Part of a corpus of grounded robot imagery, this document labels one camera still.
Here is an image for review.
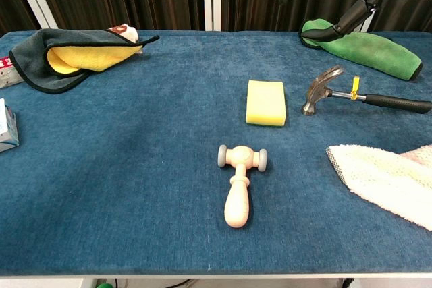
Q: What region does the brown white small object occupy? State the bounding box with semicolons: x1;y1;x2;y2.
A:
107;24;140;45

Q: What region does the white knitted cloth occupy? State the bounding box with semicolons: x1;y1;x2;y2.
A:
325;144;432;231

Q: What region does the red white carton box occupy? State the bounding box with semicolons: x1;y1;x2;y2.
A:
0;55;24;89

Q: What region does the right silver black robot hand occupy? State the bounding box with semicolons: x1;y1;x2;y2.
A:
269;0;432;41

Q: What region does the yellow sponge block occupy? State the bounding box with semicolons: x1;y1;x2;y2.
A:
245;80;288;127

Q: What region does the wooden toy mallet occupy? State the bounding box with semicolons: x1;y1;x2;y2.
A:
217;144;268;229

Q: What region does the steel claw hammer black handle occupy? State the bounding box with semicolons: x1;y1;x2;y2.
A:
301;65;432;117

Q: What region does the blue carpet table cover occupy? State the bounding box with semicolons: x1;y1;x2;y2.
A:
0;30;432;277

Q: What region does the grey yellow microfibre cloth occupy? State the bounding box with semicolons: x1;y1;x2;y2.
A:
8;28;161;95

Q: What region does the green microfibre cloth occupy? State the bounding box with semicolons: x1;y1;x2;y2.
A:
299;19;423;82

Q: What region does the yellow curved plastic strip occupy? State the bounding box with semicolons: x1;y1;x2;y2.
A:
349;76;360;101

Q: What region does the black floor cable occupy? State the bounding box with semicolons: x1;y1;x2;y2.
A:
113;278;195;288

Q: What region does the light blue carton box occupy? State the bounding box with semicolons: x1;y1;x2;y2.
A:
0;98;20;153

